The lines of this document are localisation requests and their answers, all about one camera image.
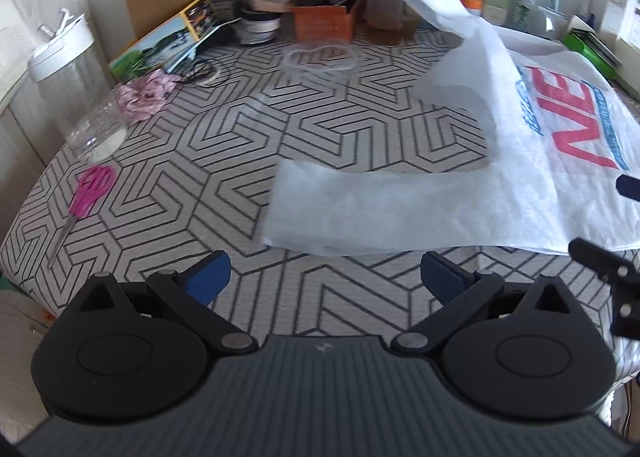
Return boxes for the clear jar white lid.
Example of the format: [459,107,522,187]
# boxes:
[28,8,127,165]

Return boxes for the white printed shopping bag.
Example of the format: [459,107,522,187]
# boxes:
[262,0,639,255]

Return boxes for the pink floral cloth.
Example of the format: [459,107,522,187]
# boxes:
[112,69,182,126]

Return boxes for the green pouch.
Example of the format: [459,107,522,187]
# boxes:
[562,28,622,80]

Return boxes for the orange cardboard box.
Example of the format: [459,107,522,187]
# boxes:
[292,0,364,43]

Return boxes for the black cable coil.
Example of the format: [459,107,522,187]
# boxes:
[174,58,232,88]

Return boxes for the white round container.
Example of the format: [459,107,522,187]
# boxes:
[233,6,281,46]

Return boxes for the white product box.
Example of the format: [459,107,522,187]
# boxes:
[586,0,628,47]

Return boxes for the white jar orange lid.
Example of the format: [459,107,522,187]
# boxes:
[460,0,483,16]

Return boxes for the landscape picture book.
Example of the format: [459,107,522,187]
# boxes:
[108,0,217,84]

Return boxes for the green white small case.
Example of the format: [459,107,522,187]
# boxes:
[482,0,509,26]

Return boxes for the clear rubber band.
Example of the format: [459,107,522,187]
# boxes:
[281,42,359,74]

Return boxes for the pink handled scissors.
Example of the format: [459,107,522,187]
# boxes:
[47,166,116,269]

